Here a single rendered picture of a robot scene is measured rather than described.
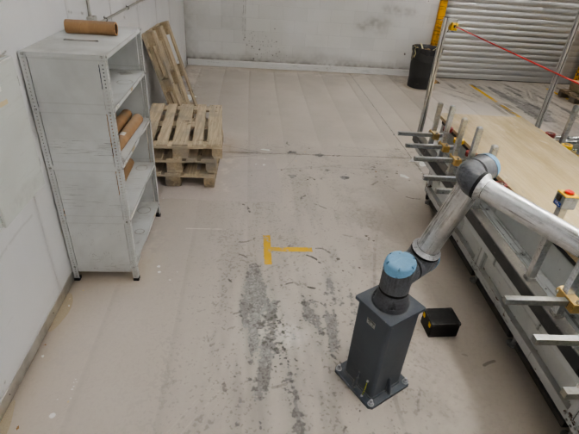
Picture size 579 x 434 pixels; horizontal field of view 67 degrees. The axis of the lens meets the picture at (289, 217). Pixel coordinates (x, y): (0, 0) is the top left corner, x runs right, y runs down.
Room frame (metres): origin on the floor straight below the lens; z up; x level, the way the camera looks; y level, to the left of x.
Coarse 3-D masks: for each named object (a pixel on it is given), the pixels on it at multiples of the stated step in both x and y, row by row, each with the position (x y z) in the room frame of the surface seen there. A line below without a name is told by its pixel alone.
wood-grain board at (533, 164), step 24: (456, 120) 3.77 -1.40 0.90; (480, 120) 3.82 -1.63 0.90; (504, 120) 3.87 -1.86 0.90; (480, 144) 3.22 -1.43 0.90; (504, 144) 3.27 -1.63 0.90; (528, 144) 3.31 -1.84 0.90; (552, 144) 3.35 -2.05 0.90; (504, 168) 2.80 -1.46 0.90; (528, 168) 2.83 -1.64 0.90; (552, 168) 2.87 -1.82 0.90; (576, 168) 2.90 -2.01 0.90; (528, 192) 2.46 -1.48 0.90; (552, 192) 2.48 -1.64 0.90; (576, 192) 2.51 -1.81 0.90; (576, 216) 2.20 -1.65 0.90
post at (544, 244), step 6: (558, 210) 1.83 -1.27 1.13; (564, 210) 1.82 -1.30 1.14; (558, 216) 1.82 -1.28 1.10; (546, 240) 1.82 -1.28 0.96; (540, 246) 1.83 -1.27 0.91; (546, 246) 1.82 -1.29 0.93; (540, 252) 1.82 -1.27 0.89; (546, 252) 1.82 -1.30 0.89; (534, 258) 1.84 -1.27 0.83; (540, 258) 1.82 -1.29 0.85; (534, 264) 1.82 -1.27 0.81; (540, 264) 1.82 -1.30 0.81; (528, 270) 1.84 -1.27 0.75; (534, 270) 1.82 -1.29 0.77; (528, 276) 1.82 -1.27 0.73; (534, 276) 1.82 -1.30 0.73
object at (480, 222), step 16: (480, 208) 2.56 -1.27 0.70; (480, 224) 2.37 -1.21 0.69; (496, 240) 2.18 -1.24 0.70; (496, 256) 2.10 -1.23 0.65; (512, 256) 2.03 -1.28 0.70; (512, 272) 1.92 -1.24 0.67; (528, 288) 1.76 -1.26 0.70; (544, 320) 1.58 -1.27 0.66; (560, 320) 1.54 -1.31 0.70; (576, 352) 1.34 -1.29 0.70; (576, 368) 1.30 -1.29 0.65
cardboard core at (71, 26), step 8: (64, 24) 2.83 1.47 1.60; (72, 24) 2.84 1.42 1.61; (80, 24) 2.85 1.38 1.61; (88, 24) 2.85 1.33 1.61; (96, 24) 2.86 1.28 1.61; (104, 24) 2.87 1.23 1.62; (112, 24) 2.88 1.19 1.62; (72, 32) 2.85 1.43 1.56; (80, 32) 2.85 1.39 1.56; (88, 32) 2.86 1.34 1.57; (96, 32) 2.86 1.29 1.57; (104, 32) 2.86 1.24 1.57; (112, 32) 2.87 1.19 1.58
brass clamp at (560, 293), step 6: (558, 288) 1.61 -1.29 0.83; (558, 294) 1.59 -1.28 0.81; (564, 294) 1.56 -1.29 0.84; (570, 294) 1.55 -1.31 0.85; (570, 300) 1.52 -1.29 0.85; (576, 300) 1.52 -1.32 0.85; (570, 306) 1.50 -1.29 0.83; (576, 306) 1.49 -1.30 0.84; (570, 312) 1.48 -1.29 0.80; (576, 312) 1.49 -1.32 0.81
